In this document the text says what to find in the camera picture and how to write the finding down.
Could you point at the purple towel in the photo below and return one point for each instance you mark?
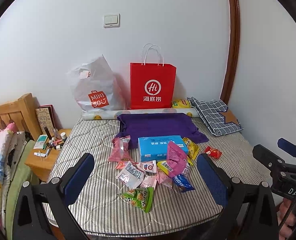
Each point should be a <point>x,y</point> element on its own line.
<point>158,124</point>

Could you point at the blue tissue pack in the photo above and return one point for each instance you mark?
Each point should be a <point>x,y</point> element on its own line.
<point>155,148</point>

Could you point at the brown wooden door frame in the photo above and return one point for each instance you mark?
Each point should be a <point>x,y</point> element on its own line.
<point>233,52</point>

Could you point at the yellow chips bag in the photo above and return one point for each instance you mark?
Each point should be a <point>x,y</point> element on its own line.
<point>181,103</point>

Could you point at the green white cream box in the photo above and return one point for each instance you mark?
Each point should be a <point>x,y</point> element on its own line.
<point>41,141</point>

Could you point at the blue snack packet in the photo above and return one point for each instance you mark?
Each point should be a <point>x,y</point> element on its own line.
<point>183,183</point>

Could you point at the white wall light switch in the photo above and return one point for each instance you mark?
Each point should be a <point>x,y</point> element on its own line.
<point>111,21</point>

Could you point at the wooden nightstand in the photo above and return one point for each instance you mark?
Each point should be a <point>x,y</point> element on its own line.
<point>42,166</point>

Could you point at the red paper shopping bag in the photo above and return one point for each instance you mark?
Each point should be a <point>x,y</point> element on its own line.
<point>151,84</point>

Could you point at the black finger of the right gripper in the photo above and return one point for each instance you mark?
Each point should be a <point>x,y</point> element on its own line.
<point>272,161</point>
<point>287,146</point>

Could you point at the magenta snack bag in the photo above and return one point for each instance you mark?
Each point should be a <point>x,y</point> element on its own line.
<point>176,159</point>

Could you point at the striped mattress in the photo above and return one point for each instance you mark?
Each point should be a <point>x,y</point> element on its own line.
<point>101,212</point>

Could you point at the white Miniso plastic bag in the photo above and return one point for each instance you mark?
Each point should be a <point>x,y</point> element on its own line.
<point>95,88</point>

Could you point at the green blanket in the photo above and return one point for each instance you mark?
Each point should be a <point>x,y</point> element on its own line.
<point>23,173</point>

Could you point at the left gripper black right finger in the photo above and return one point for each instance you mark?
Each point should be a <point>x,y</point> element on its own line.
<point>248,211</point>

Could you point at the grey checked folded cloth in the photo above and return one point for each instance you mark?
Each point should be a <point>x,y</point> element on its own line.
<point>217,116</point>

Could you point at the small white jar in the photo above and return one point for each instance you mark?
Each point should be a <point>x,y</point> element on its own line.
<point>63,136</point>

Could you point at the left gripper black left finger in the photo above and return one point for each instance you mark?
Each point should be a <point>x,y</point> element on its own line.
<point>30,220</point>

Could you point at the yellow orange snack packet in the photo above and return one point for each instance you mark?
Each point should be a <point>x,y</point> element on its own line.
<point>193,149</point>

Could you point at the small light pink packet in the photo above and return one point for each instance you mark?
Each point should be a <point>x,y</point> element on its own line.
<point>163,179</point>

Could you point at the person's right hand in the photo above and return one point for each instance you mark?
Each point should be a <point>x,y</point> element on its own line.
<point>286,230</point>

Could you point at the pale pink wafer packet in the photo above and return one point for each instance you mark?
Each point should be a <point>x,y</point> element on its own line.
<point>149,181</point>

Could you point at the wooden bed headboard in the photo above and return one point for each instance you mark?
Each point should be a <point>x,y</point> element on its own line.
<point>23,113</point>

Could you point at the dark cosmetic bottle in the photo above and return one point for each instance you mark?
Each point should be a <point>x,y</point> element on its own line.
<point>48,133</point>

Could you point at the green snack packet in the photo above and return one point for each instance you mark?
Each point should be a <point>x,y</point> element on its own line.
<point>141,198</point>

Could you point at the pink packet with clear window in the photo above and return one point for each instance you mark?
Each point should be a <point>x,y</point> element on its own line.
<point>120,149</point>

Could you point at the white tube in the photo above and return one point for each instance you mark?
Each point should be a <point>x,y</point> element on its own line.
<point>42,155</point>

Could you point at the white pink berry snack bar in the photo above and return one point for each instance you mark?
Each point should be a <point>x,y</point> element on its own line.
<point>150,166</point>

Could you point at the red snack packet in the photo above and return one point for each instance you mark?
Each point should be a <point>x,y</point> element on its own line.
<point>213,152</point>

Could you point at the rolled fruit-print white mat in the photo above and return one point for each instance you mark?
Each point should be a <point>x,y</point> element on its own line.
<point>111,115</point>

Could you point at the decorated book box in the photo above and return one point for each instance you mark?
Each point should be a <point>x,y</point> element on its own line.
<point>46,118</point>

